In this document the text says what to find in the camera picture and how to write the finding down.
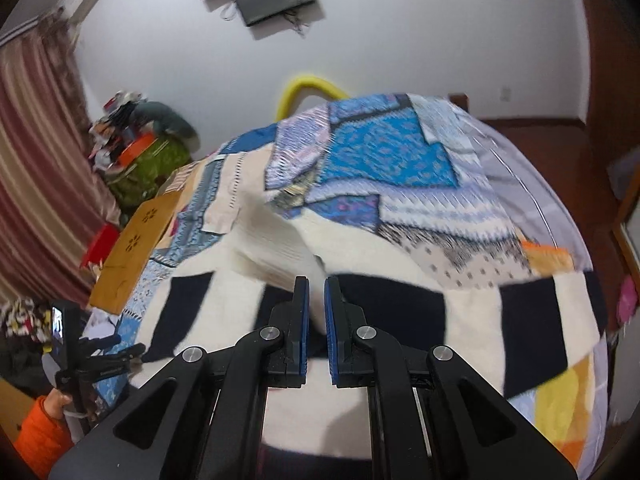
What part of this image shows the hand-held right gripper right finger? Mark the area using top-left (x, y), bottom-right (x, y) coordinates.
top-left (324, 276), bottom-right (577, 480)

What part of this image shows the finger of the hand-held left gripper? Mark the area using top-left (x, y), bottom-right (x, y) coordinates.
top-left (79, 333), bottom-right (123, 352)
top-left (92, 343), bottom-right (147, 377)

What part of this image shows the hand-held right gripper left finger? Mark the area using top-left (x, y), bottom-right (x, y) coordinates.
top-left (50, 276), bottom-right (309, 480)

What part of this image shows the black and white checked sweater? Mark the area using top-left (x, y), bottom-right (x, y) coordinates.
top-left (132, 200), bottom-right (608, 461)

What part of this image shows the person's left forearm orange sleeve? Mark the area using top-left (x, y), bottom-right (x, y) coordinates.
top-left (14, 392), bottom-right (76, 478)

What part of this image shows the red plastic stool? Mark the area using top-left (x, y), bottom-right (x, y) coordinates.
top-left (80, 223), bottom-right (121, 269)

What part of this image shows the blue patchwork printed bedsheet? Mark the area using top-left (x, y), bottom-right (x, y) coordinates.
top-left (90, 92), bottom-right (591, 401)

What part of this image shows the orange box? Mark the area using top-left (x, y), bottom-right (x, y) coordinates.
top-left (116, 133), bottom-right (157, 167)

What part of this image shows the striped red beige curtain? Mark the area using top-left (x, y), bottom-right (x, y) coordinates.
top-left (0, 10), bottom-right (122, 307)

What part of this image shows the pile of mixed clutter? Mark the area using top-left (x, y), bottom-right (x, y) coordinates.
top-left (89, 90), bottom-right (151, 173)

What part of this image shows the grey green bag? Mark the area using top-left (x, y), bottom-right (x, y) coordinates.
top-left (134, 101), bottom-right (201, 142)

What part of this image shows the grey checked bed sheet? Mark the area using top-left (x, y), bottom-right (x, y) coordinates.
top-left (450, 102), bottom-right (596, 273)

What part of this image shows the yellow orange fleece blanket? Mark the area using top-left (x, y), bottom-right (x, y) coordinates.
top-left (507, 240), bottom-right (610, 473)

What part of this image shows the pink object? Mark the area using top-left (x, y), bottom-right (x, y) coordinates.
top-left (617, 277), bottom-right (639, 324)

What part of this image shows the wooden framed furniture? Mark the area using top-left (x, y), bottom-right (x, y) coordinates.
top-left (611, 207), bottom-right (640, 283)

